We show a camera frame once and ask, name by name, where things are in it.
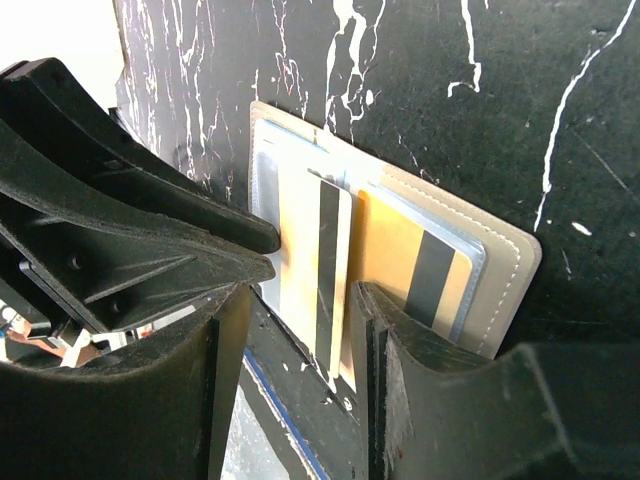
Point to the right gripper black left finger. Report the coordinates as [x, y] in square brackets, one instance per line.
[159, 408]

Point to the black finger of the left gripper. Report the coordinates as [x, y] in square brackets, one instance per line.
[45, 104]
[69, 251]

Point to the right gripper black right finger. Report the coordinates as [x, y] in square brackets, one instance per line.
[432, 410]

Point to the gold card black stripe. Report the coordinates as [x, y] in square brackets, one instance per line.
[315, 226]

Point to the grey leather card holder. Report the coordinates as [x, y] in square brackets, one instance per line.
[512, 255]

